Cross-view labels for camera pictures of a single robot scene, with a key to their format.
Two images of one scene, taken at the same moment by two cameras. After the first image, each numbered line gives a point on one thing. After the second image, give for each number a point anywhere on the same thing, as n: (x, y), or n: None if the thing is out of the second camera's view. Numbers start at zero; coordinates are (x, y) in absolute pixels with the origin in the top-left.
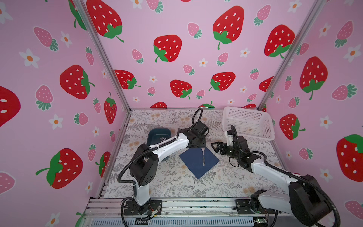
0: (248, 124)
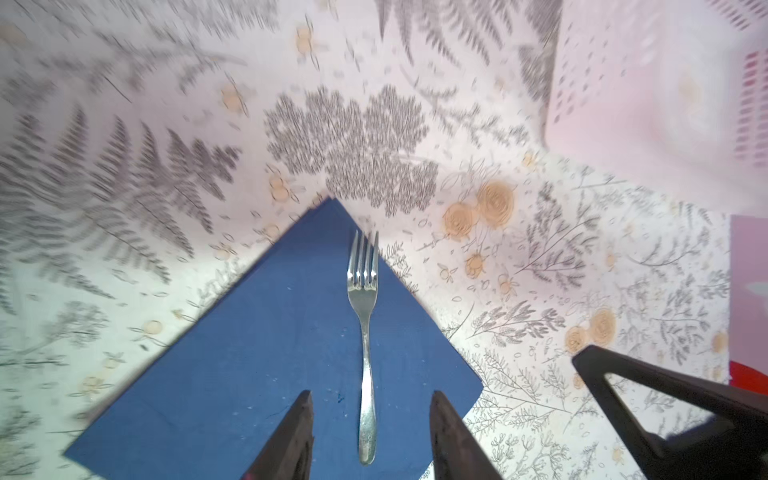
0: (670, 94)
